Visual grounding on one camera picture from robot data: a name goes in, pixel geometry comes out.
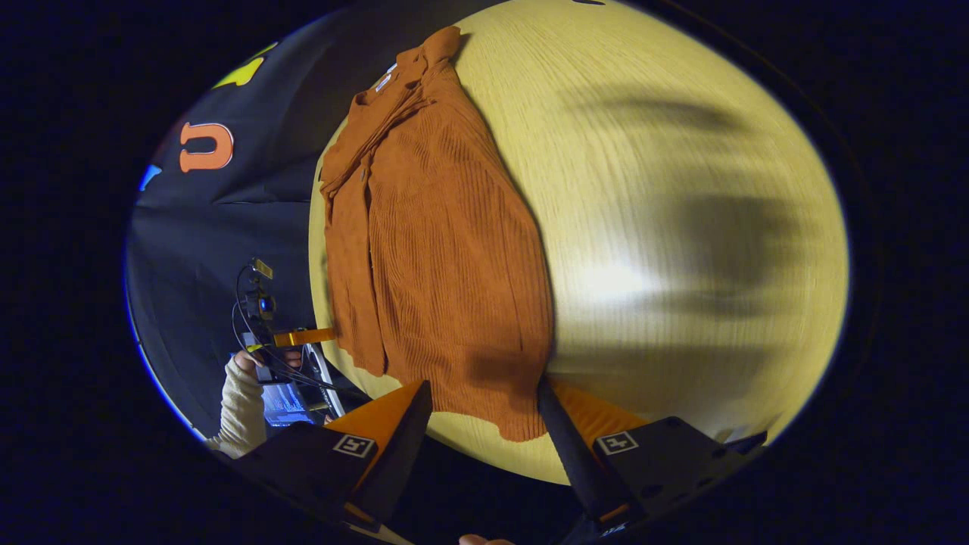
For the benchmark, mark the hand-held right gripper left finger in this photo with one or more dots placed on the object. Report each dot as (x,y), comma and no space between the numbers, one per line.
(394,454)

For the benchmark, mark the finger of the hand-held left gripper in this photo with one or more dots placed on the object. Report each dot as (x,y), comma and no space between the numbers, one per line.
(306,337)

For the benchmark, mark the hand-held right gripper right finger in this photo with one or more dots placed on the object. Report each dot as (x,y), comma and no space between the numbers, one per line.
(575,454)

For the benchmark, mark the orange knit shirt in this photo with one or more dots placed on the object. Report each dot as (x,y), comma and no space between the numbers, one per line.
(439,250)

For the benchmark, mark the black backdrop cloth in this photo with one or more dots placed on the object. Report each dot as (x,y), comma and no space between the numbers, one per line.
(227,219)

